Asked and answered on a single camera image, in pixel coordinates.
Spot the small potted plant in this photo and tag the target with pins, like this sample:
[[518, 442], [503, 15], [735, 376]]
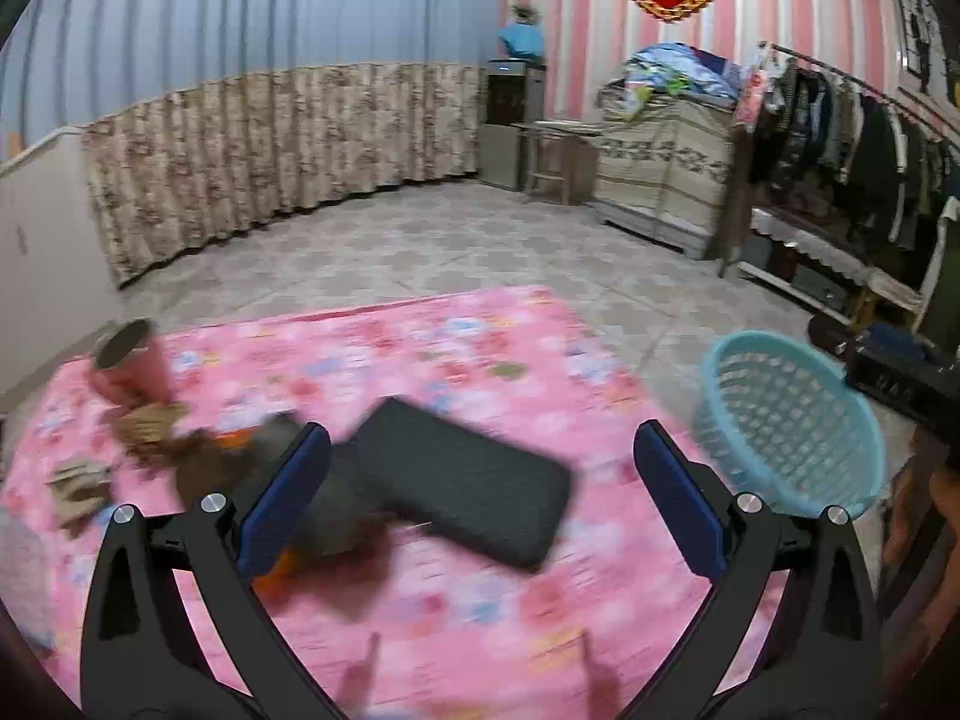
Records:
[[523, 11]]

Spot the white cabinet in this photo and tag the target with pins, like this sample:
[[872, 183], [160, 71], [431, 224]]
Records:
[[45, 255]]

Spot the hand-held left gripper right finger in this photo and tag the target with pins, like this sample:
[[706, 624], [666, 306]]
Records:
[[679, 495]]

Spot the pink mug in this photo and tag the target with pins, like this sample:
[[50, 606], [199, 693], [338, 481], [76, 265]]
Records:
[[139, 379]]

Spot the pink floral tablecloth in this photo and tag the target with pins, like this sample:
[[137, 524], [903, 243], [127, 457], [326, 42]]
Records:
[[465, 360]]

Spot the orange bottle cap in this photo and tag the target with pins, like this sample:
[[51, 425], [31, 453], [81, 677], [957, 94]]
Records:
[[291, 574]]

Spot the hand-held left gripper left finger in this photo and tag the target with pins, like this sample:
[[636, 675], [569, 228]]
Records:
[[289, 495]]

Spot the light blue plastic basket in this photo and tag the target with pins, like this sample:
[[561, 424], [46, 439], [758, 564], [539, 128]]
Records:
[[787, 420]]

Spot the grey water dispenser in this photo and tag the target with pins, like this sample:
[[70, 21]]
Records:
[[510, 127]]

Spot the pile of clothes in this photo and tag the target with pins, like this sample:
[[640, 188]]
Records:
[[667, 71]]

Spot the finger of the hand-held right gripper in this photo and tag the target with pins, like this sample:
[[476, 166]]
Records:
[[900, 343], [832, 337]]

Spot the pink hanging bag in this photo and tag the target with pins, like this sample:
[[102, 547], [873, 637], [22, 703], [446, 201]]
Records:
[[754, 90]]

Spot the small side table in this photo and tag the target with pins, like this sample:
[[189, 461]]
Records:
[[559, 135]]

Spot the person's right hand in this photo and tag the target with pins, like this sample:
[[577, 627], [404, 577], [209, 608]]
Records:
[[926, 517]]

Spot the orange bottle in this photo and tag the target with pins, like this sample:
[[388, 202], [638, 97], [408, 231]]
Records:
[[13, 144]]

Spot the black leather case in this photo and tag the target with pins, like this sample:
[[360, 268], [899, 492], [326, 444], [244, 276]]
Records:
[[465, 480]]

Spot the clothes rack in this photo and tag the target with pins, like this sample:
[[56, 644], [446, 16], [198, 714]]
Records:
[[847, 79]]

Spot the white lace cloth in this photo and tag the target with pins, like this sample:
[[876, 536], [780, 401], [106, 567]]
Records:
[[825, 255]]

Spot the blue floral curtain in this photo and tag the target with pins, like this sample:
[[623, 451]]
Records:
[[225, 30]]

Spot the black window wall picture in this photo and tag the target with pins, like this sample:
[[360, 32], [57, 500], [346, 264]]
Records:
[[919, 30]]

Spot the blue cloth bundle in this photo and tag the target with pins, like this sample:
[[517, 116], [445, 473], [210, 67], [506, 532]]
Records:
[[523, 37]]

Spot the row of hanging clothes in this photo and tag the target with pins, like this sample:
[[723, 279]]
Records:
[[847, 142]]

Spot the cloth covered chest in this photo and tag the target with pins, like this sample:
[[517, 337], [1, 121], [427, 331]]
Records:
[[660, 172]]

